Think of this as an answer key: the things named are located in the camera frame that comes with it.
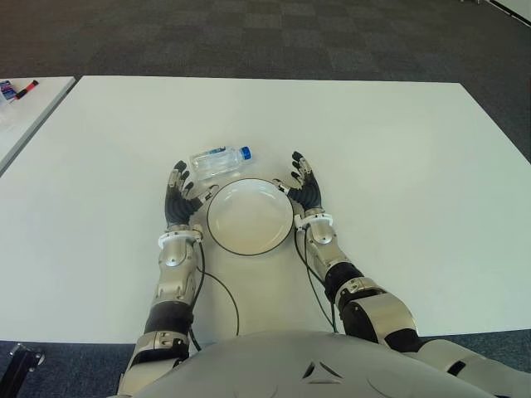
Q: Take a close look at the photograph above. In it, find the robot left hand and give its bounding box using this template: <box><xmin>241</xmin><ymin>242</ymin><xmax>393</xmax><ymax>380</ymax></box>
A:
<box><xmin>164</xmin><ymin>159</ymin><xmax>221</xmax><ymax>228</ymax></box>

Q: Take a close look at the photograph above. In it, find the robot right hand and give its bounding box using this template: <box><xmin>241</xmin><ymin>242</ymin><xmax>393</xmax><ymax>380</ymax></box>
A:
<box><xmin>272</xmin><ymin>150</ymin><xmax>324</xmax><ymax>216</ymax></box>

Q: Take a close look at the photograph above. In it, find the clear water bottle blue cap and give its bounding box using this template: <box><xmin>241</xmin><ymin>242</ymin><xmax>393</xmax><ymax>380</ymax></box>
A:
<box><xmin>188</xmin><ymin>145</ymin><xmax>253</xmax><ymax>182</ymax></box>

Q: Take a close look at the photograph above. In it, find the white plate black rim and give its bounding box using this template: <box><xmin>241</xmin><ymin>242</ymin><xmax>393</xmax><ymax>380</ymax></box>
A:
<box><xmin>206</xmin><ymin>177</ymin><xmax>296</xmax><ymax>255</ymax></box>

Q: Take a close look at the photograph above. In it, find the grey robot torso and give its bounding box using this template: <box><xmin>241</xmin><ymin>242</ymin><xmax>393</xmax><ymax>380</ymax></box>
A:
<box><xmin>136</xmin><ymin>329</ymin><xmax>474</xmax><ymax>398</ymax></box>

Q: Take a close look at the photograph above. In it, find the white side table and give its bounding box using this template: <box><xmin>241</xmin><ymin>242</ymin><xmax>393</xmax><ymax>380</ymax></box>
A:
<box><xmin>0</xmin><ymin>76</ymin><xmax>78</xmax><ymax>175</ymax></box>

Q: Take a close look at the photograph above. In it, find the red marker pen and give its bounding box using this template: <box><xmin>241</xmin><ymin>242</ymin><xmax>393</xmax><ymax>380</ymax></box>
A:
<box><xmin>13</xmin><ymin>79</ymin><xmax>40</xmax><ymax>100</ymax></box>

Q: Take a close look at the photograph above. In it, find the black metal stand foot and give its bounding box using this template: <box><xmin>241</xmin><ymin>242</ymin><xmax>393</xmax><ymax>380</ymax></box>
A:
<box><xmin>8</xmin><ymin>342</ymin><xmax>46</xmax><ymax>381</ymax></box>

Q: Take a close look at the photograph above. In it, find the white panel black edge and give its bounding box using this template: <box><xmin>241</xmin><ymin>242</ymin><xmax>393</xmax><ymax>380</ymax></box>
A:
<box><xmin>491</xmin><ymin>0</ymin><xmax>531</xmax><ymax>30</ymax></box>

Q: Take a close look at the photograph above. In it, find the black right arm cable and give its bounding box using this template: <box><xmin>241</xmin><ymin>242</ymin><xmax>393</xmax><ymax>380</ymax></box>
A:
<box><xmin>293</xmin><ymin>226</ymin><xmax>339</xmax><ymax>332</ymax></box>

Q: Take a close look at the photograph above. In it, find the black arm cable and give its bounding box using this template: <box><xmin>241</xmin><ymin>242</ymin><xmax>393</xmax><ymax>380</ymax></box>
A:
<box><xmin>188</xmin><ymin>226</ymin><xmax>241</xmax><ymax>353</ymax></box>
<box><xmin>293</xmin><ymin>226</ymin><xmax>339</xmax><ymax>332</ymax></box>

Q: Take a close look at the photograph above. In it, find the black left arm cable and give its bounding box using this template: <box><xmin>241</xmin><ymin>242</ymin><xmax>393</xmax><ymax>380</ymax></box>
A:
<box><xmin>188</xmin><ymin>226</ymin><xmax>241</xmax><ymax>353</ymax></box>

